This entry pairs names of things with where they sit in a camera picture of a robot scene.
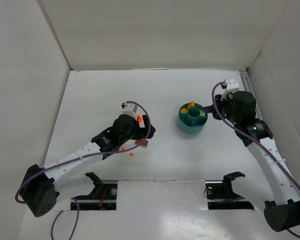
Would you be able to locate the yellow lego brick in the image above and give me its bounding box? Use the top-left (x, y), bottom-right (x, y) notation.
top-left (179, 107), bottom-right (188, 114)
top-left (186, 101), bottom-right (195, 109)

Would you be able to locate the purple lego brick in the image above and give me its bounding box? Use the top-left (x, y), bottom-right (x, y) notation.
top-left (203, 105), bottom-right (215, 114)

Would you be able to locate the light green lego brick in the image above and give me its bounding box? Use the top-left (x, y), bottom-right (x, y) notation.
top-left (199, 109), bottom-right (206, 117)

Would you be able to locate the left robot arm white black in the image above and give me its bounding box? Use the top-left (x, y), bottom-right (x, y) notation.
top-left (16, 114), bottom-right (156, 217)

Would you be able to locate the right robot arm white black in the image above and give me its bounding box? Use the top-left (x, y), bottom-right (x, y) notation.
top-left (211, 90), bottom-right (300, 232)

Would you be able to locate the brown lego plate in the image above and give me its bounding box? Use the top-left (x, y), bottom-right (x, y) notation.
top-left (135, 139), bottom-right (148, 148)

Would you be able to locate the orange cone lego piece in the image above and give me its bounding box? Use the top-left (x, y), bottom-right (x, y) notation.
top-left (136, 114), bottom-right (143, 124)

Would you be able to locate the teal round divided container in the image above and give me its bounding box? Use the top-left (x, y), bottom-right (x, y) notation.
top-left (177, 102), bottom-right (208, 134)

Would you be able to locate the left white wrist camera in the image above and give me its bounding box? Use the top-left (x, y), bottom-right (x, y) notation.
top-left (121, 102), bottom-right (138, 120)

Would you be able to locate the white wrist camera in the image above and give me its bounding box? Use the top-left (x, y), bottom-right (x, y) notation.
top-left (221, 78), bottom-right (240, 101)
top-left (121, 102), bottom-right (138, 120)

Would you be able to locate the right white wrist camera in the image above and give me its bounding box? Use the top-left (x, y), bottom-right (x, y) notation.
top-left (221, 78), bottom-right (240, 101)

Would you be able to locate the aluminium rail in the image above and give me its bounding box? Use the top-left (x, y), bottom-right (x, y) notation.
top-left (239, 70), bottom-right (263, 120)

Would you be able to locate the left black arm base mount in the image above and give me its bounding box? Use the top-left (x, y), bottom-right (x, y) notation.
top-left (75, 172), bottom-right (118, 211)

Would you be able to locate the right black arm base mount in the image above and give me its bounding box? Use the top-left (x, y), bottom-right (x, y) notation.
top-left (203, 171), bottom-right (254, 210)

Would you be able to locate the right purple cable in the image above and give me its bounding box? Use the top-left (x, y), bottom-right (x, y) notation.
top-left (212, 81), bottom-right (300, 238)

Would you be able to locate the purple cable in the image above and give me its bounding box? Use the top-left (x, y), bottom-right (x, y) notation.
top-left (212, 81), bottom-right (300, 238)
top-left (14, 100), bottom-right (152, 240)

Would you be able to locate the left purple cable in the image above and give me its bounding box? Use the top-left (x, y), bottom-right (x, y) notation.
top-left (14, 100), bottom-right (152, 240)

